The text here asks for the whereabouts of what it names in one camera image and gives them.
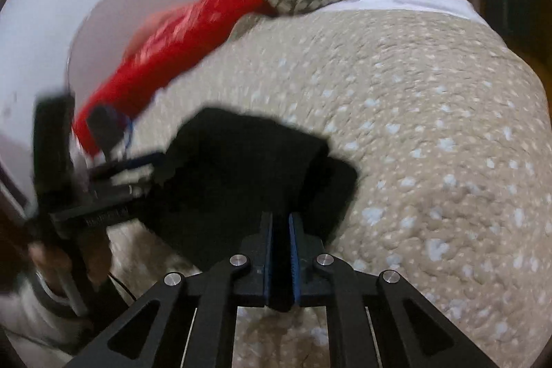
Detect pale rounded headboard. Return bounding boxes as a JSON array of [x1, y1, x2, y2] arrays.
[[0, 0, 208, 222]]

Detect black cable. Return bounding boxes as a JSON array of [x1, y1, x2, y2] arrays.
[[107, 272, 136, 302]]

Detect black pants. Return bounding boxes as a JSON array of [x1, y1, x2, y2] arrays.
[[141, 106, 359, 312]]

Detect pink pillow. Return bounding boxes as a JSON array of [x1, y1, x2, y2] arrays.
[[123, 9, 179, 59]]

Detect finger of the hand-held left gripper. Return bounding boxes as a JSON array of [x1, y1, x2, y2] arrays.
[[85, 104, 134, 157], [86, 151, 168, 198]]

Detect red quilt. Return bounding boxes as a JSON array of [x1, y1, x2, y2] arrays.
[[71, 0, 344, 160]]

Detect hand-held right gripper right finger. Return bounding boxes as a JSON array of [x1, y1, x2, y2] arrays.
[[288, 213, 501, 368]]

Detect person's left forearm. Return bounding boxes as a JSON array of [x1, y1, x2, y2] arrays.
[[0, 275, 96, 354]]

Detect beige spotted blanket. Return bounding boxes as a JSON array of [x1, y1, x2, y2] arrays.
[[106, 8, 552, 368]]

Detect person's left hand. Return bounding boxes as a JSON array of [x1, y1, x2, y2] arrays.
[[27, 230, 114, 287]]

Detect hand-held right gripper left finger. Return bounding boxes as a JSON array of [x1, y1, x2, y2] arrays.
[[65, 212, 274, 368]]

